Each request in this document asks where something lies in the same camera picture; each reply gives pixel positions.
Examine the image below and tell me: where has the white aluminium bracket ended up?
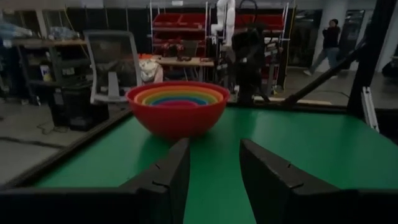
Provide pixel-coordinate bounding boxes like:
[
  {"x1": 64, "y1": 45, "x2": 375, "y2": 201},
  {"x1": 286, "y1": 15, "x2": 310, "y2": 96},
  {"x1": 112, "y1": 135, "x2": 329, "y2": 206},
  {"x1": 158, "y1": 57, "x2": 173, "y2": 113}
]
[{"x1": 360, "y1": 86, "x2": 381, "y2": 133}]

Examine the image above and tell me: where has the black vertical frame post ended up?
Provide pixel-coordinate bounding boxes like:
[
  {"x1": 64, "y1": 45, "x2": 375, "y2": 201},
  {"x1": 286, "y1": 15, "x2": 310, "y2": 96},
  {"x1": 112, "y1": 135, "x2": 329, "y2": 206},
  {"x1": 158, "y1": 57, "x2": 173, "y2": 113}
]
[{"x1": 346, "y1": 0, "x2": 398, "y2": 118}]

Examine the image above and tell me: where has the red bin shelf rack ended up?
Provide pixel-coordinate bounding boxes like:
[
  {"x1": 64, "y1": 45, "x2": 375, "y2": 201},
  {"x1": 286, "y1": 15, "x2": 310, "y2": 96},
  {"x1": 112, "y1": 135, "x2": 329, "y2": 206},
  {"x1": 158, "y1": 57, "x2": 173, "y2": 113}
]
[{"x1": 149, "y1": 1, "x2": 290, "y2": 91}]

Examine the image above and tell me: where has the black floor cable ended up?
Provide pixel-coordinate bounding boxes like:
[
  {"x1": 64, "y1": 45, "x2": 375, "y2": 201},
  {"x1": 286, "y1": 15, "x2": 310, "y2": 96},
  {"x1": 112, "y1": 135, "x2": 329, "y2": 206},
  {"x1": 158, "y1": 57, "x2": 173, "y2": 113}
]
[{"x1": 0, "y1": 120, "x2": 67, "y2": 149}]

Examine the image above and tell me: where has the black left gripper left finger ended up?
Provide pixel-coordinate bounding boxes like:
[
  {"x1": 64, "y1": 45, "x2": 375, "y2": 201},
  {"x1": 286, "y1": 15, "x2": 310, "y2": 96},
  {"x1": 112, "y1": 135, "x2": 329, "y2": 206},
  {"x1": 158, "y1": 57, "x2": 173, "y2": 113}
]
[{"x1": 119, "y1": 138, "x2": 192, "y2": 224}]

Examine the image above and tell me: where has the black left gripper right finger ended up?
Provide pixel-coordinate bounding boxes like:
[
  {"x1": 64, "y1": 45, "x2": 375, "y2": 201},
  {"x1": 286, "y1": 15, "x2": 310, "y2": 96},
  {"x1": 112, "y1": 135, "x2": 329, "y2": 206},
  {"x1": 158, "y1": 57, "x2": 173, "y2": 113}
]
[{"x1": 239, "y1": 138, "x2": 354, "y2": 224}]

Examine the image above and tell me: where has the yellow plastic bowl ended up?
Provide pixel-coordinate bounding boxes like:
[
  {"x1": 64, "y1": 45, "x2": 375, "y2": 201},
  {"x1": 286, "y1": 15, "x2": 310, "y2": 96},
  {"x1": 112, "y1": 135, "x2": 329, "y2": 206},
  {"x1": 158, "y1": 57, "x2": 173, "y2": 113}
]
[{"x1": 138, "y1": 89, "x2": 220, "y2": 106}]

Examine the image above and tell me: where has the green plastic bowl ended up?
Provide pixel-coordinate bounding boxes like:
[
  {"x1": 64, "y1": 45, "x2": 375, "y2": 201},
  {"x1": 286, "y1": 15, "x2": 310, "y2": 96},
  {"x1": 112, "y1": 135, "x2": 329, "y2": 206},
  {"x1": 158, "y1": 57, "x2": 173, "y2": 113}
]
[{"x1": 143, "y1": 92, "x2": 216, "y2": 106}]

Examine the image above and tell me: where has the red plastic bowl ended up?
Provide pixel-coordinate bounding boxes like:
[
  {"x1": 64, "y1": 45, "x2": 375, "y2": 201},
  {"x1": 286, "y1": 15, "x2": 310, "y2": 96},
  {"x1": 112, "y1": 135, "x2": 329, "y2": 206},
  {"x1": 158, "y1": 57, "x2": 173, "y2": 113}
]
[{"x1": 125, "y1": 80, "x2": 231, "y2": 140}]

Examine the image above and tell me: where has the purple plastic bowl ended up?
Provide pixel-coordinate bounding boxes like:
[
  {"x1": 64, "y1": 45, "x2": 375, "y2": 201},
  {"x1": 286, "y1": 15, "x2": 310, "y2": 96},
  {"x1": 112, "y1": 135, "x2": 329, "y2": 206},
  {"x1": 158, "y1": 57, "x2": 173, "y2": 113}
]
[{"x1": 158, "y1": 100, "x2": 200, "y2": 108}]

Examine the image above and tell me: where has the white bag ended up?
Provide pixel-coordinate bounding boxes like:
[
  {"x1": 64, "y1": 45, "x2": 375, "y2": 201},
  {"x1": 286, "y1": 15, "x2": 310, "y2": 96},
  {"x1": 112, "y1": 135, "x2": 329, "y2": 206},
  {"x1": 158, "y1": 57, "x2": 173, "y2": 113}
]
[{"x1": 138, "y1": 58, "x2": 164, "y2": 85}]

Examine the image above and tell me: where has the orange plastic bowl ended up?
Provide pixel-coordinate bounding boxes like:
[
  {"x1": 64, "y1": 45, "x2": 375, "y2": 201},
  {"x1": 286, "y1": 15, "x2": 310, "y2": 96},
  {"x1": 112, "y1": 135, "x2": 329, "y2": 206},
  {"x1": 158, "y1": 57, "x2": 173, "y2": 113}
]
[{"x1": 134, "y1": 85, "x2": 224, "y2": 106}]

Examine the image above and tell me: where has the wooden work table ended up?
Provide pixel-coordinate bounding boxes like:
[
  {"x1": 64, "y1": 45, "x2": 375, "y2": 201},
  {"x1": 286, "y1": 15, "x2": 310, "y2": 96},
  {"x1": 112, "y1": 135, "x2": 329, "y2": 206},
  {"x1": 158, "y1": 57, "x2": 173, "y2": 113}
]
[{"x1": 137, "y1": 54, "x2": 216, "y2": 82}]

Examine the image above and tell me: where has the black diagonal frame strut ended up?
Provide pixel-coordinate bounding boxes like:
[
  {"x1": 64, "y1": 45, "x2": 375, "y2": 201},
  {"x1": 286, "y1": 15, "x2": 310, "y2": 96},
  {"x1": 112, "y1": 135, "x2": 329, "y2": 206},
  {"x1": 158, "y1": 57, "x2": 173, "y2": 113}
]
[{"x1": 280, "y1": 42, "x2": 368, "y2": 108}]

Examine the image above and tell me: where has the teal plastic bowl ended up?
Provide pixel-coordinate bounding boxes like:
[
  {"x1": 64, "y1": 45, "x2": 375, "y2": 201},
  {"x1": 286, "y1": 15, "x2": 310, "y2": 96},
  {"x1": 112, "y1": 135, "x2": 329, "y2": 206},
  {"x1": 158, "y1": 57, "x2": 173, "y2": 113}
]
[{"x1": 150, "y1": 96, "x2": 208, "y2": 106}]

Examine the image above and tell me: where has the wooden storage shelf unit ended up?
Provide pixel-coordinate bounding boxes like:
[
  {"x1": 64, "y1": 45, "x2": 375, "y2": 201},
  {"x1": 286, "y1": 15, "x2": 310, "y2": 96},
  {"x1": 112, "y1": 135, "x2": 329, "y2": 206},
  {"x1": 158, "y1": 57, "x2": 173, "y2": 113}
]
[{"x1": 0, "y1": 8, "x2": 88, "y2": 105}]

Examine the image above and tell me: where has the grey mesh office chair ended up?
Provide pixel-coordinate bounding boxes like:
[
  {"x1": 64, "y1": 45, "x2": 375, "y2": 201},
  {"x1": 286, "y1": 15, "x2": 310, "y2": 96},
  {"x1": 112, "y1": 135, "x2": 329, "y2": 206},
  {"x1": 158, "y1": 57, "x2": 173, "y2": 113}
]
[{"x1": 83, "y1": 29, "x2": 143, "y2": 105}]

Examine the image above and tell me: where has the person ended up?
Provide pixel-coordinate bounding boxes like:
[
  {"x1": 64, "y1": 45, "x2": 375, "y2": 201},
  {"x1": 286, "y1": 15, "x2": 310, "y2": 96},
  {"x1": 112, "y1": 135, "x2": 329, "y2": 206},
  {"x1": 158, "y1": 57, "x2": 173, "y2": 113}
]
[{"x1": 303, "y1": 18, "x2": 342, "y2": 79}]

